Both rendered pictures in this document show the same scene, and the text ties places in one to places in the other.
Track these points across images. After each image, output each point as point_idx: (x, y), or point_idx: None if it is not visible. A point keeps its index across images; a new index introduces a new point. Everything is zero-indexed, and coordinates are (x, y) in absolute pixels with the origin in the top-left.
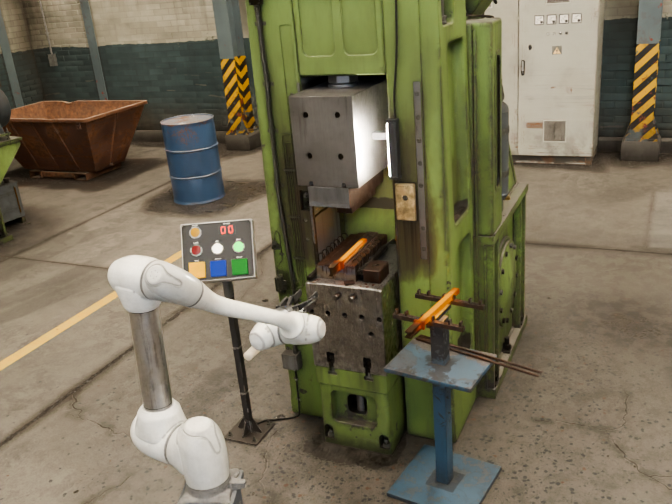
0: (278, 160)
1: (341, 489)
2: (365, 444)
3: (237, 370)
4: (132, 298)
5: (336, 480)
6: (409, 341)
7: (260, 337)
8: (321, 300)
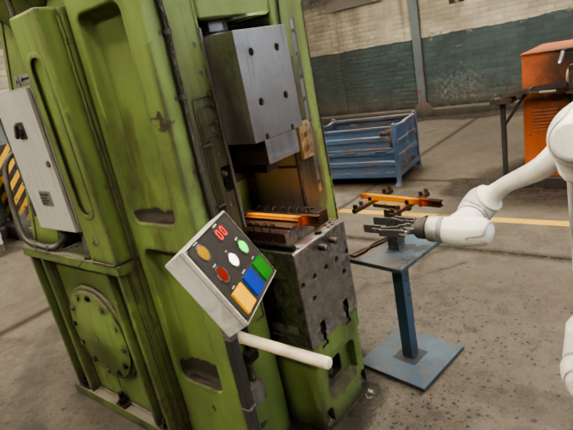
0: None
1: (410, 424)
2: (354, 395)
3: None
4: None
5: (396, 427)
6: None
7: (493, 223)
8: (309, 265)
